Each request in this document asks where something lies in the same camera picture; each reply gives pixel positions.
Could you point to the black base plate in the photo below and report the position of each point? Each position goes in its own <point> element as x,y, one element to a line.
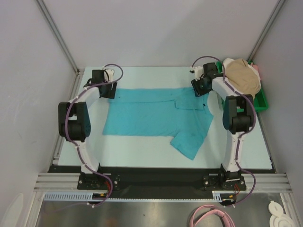
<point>152,183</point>

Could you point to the white shirt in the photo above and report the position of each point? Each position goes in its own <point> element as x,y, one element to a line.
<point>227,61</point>

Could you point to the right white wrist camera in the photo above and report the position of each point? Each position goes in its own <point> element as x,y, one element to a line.
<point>197,71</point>

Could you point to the beige shirt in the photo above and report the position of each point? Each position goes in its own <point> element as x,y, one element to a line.
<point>242,77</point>

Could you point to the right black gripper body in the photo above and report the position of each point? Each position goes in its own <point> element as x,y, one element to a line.
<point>197,87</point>

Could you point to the white round plastic part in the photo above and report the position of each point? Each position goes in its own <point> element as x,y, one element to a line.
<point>278,217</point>

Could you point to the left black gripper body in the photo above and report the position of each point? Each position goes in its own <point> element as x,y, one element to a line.
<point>108,88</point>

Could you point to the green plastic bin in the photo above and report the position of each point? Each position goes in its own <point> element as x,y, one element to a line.
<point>260,100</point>

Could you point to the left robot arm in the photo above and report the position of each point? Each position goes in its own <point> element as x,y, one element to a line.
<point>73,116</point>

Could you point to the aluminium frame post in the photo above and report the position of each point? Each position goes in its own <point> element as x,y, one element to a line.
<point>57,34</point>
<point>266,29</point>

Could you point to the left aluminium frame post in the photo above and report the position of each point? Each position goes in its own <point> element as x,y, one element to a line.
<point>57,34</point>

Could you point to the aluminium front rail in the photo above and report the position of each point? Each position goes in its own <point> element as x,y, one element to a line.
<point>68,181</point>

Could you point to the white slotted cable duct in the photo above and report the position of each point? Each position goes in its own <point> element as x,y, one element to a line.
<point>96,197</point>

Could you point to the right aluminium frame post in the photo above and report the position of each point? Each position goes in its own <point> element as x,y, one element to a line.
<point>266,29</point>

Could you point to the teal polo shirt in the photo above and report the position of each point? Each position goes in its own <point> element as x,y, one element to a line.
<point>164,112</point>

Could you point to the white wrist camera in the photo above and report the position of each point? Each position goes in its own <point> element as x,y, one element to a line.
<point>108,74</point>
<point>197,71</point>

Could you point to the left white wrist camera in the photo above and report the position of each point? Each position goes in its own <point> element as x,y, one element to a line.
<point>108,74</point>

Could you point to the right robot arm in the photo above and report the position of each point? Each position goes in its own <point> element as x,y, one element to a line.
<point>239,116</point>

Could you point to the pink shirt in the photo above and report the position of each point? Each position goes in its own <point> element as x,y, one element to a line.
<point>255,67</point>

